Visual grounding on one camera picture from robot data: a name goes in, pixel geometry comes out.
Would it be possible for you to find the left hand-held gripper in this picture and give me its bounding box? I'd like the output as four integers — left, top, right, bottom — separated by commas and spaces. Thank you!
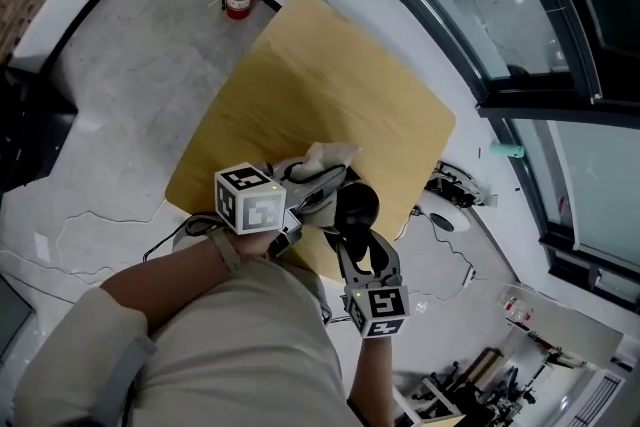
214, 159, 350, 259

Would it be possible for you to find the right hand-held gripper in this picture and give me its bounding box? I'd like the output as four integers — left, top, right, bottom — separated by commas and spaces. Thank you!
332, 231, 412, 339

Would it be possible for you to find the white cloth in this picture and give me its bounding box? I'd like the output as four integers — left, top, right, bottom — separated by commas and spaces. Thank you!
279, 141, 363, 230

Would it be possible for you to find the steel kettle with black lid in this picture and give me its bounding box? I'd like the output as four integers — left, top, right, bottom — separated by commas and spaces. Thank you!
327, 167, 382, 275

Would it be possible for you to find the person's left forearm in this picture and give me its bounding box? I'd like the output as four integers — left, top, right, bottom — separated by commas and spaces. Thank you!
99, 229, 276, 341

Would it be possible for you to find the person's right forearm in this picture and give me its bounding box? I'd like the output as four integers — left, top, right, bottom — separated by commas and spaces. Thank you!
347, 334, 397, 427

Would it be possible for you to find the white dome device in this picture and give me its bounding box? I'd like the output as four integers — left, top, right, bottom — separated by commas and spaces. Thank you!
417, 192, 472, 234

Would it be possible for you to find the beige wristband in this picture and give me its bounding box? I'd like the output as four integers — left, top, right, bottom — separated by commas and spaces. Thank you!
207, 229, 242, 274

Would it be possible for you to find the white robot vacuum device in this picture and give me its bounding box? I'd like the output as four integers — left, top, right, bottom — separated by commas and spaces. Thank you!
424, 159, 499, 209

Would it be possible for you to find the clear plastic bottle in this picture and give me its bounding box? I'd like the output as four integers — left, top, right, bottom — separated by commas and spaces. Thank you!
497, 292, 534, 324

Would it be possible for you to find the person's beige shirt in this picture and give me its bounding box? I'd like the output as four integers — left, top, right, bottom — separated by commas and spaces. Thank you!
12, 259, 351, 427

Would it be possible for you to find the green cylinder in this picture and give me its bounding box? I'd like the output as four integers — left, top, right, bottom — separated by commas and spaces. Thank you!
488, 140, 526, 160

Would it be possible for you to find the black box on floor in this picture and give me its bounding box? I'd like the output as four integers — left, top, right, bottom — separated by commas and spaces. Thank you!
0, 64, 79, 194

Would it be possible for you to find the black strap loop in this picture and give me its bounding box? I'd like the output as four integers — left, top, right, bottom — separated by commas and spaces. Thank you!
142, 213, 221, 262

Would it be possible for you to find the black window frame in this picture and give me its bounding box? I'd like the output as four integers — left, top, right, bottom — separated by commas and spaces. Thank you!
362, 0, 640, 302

